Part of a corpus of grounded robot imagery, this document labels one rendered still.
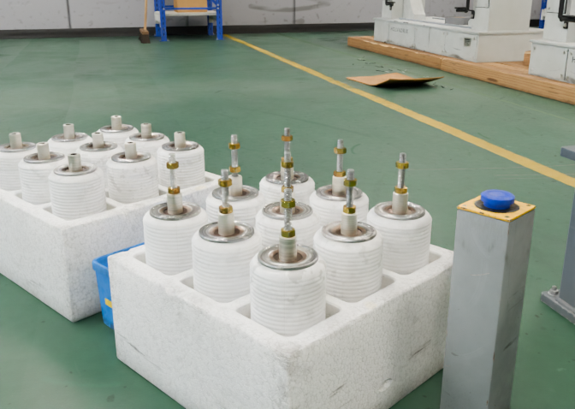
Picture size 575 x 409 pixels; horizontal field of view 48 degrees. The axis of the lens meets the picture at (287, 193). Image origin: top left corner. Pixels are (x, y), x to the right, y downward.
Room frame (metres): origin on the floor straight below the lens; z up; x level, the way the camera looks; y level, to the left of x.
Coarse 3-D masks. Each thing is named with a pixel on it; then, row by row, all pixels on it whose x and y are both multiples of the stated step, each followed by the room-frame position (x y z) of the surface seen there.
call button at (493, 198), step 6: (486, 192) 0.76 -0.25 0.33; (492, 192) 0.76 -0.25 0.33; (498, 192) 0.76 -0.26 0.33; (504, 192) 0.76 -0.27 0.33; (486, 198) 0.74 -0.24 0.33; (492, 198) 0.74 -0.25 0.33; (498, 198) 0.74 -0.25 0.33; (504, 198) 0.74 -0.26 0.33; (510, 198) 0.74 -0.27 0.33; (486, 204) 0.75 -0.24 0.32; (492, 204) 0.74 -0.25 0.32; (498, 204) 0.73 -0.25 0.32; (504, 204) 0.73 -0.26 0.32; (510, 204) 0.74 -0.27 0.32
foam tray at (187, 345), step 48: (144, 288) 0.83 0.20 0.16; (192, 288) 0.79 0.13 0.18; (384, 288) 0.79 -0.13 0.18; (432, 288) 0.84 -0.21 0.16; (144, 336) 0.84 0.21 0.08; (192, 336) 0.75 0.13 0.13; (240, 336) 0.68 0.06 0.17; (336, 336) 0.69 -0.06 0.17; (384, 336) 0.76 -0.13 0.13; (432, 336) 0.84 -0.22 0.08; (192, 384) 0.76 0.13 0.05; (240, 384) 0.69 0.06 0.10; (288, 384) 0.63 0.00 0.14; (336, 384) 0.69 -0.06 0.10; (384, 384) 0.77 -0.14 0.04
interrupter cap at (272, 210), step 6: (270, 204) 0.93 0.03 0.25; (276, 204) 0.92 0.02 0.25; (300, 204) 0.93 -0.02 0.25; (306, 204) 0.92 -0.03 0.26; (264, 210) 0.90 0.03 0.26; (270, 210) 0.90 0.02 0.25; (276, 210) 0.91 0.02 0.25; (300, 210) 0.90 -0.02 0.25; (306, 210) 0.90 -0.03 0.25; (312, 210) 0.90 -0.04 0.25; (270, 216) 0.87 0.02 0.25; (276, 216) 0.87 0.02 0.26; (282, 216) 0.87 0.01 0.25; (294, 216) 0.87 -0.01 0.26; (300, 216) 0.87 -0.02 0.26; (306, 216) 0.88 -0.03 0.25
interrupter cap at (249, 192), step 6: (246, 186) 1.02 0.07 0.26; (216, 192) 0.99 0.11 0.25; (246, 192) 0.99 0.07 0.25; (252, 192) 0.99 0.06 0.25; (258, 192) 0.99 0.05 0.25; (216, 198) 0.96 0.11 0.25; (234, 198) 0.96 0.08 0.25; (240, 198) 0.96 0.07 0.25; (246, 198) 0.96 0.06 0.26; (252, 198) 0.96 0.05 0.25
